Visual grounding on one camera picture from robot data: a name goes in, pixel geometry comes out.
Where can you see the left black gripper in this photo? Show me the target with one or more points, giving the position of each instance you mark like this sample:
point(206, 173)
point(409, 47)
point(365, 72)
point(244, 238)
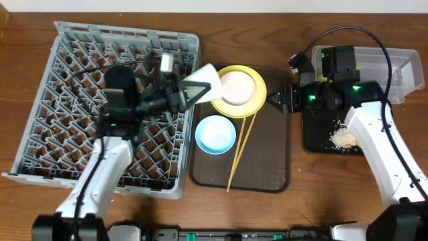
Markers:
point(180, 96)

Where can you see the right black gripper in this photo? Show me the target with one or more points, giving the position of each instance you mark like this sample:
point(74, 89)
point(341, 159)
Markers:
point(287, 100)

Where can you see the white paper cup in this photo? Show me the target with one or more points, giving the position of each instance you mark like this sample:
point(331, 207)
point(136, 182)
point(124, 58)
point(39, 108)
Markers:
point(204, 85)

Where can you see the wooden chopstick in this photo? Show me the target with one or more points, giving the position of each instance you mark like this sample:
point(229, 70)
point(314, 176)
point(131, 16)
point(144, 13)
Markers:
point(235, 159)
point(245, 138)

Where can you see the white bowl with rice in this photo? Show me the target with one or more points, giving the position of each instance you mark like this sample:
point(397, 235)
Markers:
point(238, 88)

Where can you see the light blue bowl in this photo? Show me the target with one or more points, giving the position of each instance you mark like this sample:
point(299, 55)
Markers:
point(215, 134)

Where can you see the green snack wrapper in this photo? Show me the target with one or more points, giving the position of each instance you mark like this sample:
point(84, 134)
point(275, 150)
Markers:
point(320, 78)

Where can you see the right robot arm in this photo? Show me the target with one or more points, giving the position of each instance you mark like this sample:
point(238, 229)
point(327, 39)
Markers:
point(402, 184)

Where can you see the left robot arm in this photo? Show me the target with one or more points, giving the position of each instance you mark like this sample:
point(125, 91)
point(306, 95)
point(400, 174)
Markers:
point(120, 130)

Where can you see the yellow plate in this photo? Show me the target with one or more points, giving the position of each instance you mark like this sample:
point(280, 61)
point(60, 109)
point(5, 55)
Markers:
point(250, 107)

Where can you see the black tray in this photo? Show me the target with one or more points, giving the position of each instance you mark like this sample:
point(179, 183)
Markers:
point(317, 127)

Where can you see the brown serving tray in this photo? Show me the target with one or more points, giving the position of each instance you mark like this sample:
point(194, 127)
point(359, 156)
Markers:
point(265, 163)

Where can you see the spilled rice pile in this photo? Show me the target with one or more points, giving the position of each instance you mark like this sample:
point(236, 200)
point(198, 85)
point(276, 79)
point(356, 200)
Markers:
point(341, 138)

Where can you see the clear plastic bin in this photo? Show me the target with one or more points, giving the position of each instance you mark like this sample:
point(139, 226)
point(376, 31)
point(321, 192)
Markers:
point(407, 72)

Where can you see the grey plastic dish rack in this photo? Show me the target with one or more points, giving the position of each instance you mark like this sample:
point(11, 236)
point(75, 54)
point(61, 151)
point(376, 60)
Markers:
point(59, 135)

